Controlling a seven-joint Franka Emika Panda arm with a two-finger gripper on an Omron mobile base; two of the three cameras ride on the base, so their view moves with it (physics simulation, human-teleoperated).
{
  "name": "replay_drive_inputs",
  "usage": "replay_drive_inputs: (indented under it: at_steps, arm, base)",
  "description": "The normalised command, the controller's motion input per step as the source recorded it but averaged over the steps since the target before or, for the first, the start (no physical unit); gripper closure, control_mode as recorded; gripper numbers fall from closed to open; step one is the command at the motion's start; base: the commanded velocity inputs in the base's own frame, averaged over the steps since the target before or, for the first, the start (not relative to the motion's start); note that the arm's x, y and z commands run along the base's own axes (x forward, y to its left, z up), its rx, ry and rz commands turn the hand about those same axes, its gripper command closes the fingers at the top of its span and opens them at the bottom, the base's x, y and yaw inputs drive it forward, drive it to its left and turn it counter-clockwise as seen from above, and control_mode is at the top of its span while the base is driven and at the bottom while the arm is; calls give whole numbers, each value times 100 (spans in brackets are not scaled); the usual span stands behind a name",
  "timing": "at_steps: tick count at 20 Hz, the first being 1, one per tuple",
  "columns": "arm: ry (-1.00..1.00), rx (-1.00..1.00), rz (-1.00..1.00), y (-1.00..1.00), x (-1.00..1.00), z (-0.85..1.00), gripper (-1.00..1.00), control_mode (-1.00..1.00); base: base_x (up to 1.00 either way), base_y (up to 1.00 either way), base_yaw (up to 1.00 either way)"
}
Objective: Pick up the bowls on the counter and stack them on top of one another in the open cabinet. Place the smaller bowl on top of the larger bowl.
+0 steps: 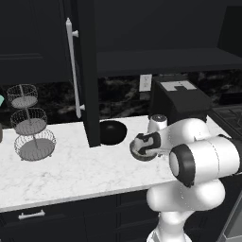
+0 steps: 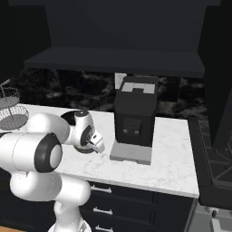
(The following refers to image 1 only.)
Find black narrow drawer stack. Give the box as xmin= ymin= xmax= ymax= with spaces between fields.
xmin=116 ymin=188 xmax=160 ymax=242

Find white wall socket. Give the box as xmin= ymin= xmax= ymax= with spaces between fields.
xmin=139 ymin=74 xmax=153 ymax=93

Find black drawer front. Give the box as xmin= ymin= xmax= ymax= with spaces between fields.
xmin=0 ymin=194 xmax=119 ymax=231

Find white drawer handle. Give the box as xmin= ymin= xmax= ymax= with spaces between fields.
xmin=17 ymin=209 xmax=46 ymax=221

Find black base cupboard door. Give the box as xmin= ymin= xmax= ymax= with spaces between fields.
xmin=0 ymin=217 xmax=90 ymax=242

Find black open cabinet door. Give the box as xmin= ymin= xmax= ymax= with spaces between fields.
xmin=69 ymin=0 xmax=102 ymax=148

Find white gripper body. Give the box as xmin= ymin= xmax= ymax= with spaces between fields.
xmin=135 ymin=132 xmax=163 ymax=158

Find three-tier wire stand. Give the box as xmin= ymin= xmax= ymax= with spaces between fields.
xmin=6 ymin=83 xmax=58 ymax=163

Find black hob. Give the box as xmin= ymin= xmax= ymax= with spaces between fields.
xmin=207 ymin=104 xmax=242 ymax=142

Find black open wall cabinet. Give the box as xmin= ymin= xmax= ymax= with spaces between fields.
xmin=94 ymin=0 xmax=242 ymax=78

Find black coffee machine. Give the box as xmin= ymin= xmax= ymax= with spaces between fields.
xmin=150 ymin=75 xmax=214 ymax=128

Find long white cabinet door handle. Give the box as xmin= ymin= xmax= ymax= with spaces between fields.
xmin=64 ymin=17 xmax=86 ymax=119

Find small grey bowl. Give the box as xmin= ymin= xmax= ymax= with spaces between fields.
xmin=129 ymin=133 xmax=160 ymax=163

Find black closed cabinet door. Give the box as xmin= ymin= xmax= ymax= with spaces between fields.
xmin=0 ymin=0 xmax=73 ymax=85

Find large black bowl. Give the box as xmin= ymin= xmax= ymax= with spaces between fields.
xmin=99 ymin=119 xmax=129 ymax=147

